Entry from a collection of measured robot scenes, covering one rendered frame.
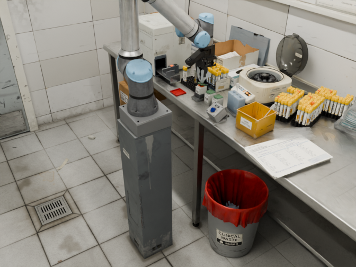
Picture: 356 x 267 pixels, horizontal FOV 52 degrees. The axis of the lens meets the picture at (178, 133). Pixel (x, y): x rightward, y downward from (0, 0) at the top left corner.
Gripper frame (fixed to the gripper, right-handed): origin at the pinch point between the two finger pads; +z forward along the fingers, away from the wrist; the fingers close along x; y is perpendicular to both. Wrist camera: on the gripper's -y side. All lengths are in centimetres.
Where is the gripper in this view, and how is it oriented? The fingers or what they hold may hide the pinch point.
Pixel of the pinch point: (200, 81)
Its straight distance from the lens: 198.4
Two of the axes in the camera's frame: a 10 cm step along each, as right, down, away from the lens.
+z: 0.0, 8.3, 5.5
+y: 8.4, -3.0, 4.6
